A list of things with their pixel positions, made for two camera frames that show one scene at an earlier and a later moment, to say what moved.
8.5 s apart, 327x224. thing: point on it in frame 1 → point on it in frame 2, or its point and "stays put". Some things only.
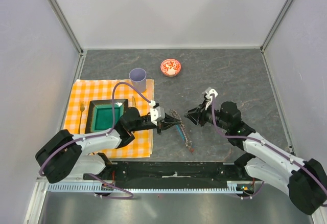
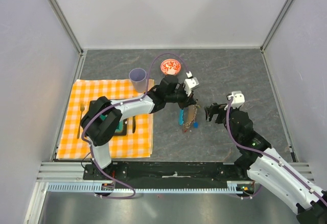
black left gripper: x=165 y=126 → x=188 y=101
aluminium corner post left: x=60 y=15 stays put
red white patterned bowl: x=170 y=67 stays put
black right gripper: x=203 y=109 → x=213 y=109
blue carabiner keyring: x=180 y=132 → x=181 y=116
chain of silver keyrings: x=188 y=142 → x=187 y=126
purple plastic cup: x=138 y=77 stays put
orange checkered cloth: x=82 y=91 stays put
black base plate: x=158 y=173 stays put
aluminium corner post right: x=282 y=13 stays put
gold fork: x=82 y=108 stays put
